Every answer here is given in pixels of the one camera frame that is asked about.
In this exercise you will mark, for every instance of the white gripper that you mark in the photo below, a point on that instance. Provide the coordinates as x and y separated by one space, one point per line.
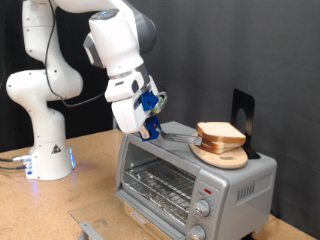
125 113

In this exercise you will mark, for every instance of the metal spatula with blue block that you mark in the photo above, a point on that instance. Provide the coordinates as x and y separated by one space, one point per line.
180 137

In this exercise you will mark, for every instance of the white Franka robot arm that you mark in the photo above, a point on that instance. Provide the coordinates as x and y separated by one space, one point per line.
43 86

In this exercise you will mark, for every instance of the silver oven knob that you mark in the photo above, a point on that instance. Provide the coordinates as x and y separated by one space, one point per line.
202 208
197 232

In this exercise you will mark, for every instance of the wooden box under oven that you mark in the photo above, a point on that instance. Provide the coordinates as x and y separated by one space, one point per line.
151 232

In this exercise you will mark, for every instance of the silver toaster oven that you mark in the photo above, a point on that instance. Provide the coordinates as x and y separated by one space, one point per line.
230 213

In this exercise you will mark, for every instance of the grey metal pole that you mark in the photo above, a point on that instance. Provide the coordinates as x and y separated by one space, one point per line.
115 125

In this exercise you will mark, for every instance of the black fabric backdrop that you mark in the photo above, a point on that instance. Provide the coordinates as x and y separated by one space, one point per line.
86 123

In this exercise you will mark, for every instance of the round wooden cutting board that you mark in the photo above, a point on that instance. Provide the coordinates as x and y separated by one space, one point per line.
226 160

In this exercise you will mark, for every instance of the black metal bookend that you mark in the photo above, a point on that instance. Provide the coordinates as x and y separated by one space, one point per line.
248 100

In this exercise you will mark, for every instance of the grey fabric backdrop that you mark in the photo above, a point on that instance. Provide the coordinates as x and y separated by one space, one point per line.
216 50

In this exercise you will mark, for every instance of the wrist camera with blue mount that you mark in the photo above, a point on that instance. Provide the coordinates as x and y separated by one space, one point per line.
148 100

